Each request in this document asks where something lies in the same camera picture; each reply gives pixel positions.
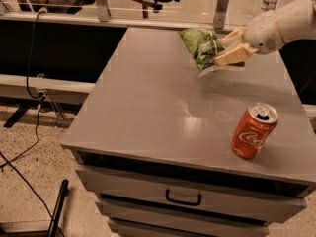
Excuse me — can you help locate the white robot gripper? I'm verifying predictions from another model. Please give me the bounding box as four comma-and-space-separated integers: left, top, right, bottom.
214, 11, 285, 66

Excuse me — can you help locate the green jalapeno chip bag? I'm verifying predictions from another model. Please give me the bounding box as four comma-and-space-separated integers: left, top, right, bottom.
178, 28, 245, 77

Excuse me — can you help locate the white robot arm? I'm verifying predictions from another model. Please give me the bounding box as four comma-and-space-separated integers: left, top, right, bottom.
214, 0, 316, 66

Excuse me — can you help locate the orange coke can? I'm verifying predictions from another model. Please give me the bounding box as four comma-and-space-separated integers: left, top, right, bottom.
231, 102, 278, 159

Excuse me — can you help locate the grey drawer cabinet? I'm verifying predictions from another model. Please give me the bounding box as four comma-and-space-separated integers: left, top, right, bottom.
63, 28, 316, 237

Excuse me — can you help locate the black metal stand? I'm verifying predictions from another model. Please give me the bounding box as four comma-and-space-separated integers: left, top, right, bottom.
0, 179, 69, 237

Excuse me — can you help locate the metal bracket post middle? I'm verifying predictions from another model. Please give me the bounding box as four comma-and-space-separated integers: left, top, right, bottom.
213, 0, 229, 29

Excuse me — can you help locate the metal bracket post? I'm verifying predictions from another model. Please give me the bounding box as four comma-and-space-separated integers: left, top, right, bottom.
95, 0, 110, 22
213, 0, 229, 29

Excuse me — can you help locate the metal bracket post left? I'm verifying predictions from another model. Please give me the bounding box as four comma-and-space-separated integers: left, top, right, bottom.
95, 0, 110, 22

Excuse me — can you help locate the black drawer handle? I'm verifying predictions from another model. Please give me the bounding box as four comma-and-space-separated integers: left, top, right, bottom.
165, 189, 202, 206

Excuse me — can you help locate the black power cable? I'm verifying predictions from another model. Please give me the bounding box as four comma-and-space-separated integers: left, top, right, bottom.
25, 9, 47, 101

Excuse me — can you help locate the black floor cable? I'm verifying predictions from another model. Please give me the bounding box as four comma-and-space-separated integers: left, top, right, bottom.
0, 104, 65, 237

